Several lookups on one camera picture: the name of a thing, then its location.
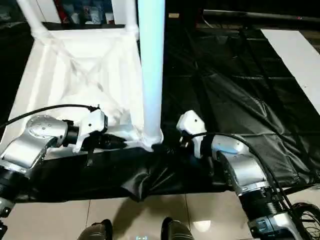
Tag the white plastic table top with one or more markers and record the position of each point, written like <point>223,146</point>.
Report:
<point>50,62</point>

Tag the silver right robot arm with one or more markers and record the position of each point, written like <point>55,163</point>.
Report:
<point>247,170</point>

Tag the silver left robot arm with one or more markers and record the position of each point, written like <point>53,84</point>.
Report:
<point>25,150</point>

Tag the black work mat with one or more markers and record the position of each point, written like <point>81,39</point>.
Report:
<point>237,87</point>

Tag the dark left robot foot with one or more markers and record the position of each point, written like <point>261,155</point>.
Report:
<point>97,231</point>

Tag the white mug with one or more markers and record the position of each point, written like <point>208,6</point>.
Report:
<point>108,18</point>
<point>75,18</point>

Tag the white glass door cabinet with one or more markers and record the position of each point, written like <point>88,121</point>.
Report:
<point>117,10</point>

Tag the red bottle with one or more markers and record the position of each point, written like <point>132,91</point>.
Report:
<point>65,15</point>

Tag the yellowish label tag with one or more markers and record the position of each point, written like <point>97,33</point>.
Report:
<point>173,15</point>

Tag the white flat board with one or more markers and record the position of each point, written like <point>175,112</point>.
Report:
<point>297,62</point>

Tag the dark metal bar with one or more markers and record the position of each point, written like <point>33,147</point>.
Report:
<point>262,15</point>

